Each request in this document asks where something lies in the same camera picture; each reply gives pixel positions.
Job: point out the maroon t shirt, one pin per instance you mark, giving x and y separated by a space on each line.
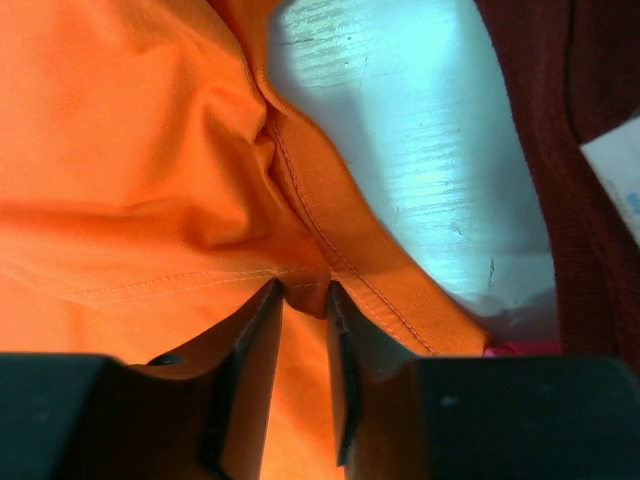
571 70

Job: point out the pink magenta t shirt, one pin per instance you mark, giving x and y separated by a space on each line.
523 349

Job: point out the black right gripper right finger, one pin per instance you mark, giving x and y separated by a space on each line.
378 420

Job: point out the orange t shirt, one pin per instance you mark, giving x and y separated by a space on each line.
152 180

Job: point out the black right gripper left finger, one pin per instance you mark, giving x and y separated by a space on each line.
205 404

